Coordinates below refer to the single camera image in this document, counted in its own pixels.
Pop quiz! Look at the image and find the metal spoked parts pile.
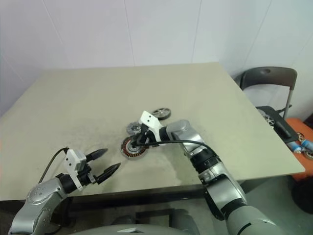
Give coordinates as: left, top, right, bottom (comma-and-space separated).
258, 109, 276, 128

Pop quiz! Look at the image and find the blue white small packet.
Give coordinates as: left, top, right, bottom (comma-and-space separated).
291, 139, 313, 153

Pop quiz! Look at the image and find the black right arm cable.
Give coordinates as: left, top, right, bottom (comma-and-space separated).
136, 139, 214, 158

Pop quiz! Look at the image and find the motor housing with copper windings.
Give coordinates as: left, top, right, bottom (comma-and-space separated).
120, 136, 149, 161

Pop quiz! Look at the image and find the gray robot torso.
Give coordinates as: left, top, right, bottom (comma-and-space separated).
73, 220, 172, 235

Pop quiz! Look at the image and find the orange case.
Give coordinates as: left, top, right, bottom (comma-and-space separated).
285, 117, 313, 182

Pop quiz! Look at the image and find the dark table frame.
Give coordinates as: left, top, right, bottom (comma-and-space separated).
61, 183, 208, 206

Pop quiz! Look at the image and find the dark bulky floor object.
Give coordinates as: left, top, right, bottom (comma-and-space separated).
290, 180, 313, 212

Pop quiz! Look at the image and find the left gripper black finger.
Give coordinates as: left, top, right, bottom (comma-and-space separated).
85, 147, 109, 163
95, 162, 122, 185

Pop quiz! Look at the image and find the black folding chair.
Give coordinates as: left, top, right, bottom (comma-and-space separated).
234, 66, 298, 144

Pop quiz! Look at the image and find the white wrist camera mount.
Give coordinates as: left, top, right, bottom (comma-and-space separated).
64, 149, 87, 190
138, 110, 163, 143

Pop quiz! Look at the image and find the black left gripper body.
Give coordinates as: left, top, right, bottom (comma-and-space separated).
78, 165, 100, 187

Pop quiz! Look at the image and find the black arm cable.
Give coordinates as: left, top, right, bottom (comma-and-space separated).
38, 146, 68, 184
136, 139, 214, 158

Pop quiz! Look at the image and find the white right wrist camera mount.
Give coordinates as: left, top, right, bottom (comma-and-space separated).
138, 110, 163, 143

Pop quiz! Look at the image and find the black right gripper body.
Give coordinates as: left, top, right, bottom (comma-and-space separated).
136, 124, 158, 148

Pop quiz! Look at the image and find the spoked metal rotor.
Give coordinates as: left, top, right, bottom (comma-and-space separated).
152, 107, 171, 121

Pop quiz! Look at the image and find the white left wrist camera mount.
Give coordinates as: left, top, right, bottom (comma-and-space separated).
64, 149, 87, 190

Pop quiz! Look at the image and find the gray round motor lid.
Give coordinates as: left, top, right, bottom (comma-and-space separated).
126, 121, 144, 135

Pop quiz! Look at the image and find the black flat box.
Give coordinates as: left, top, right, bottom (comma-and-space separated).
275, 119, 292, 140

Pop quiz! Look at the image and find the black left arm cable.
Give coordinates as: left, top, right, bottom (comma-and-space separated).
38, 146, 68, 184

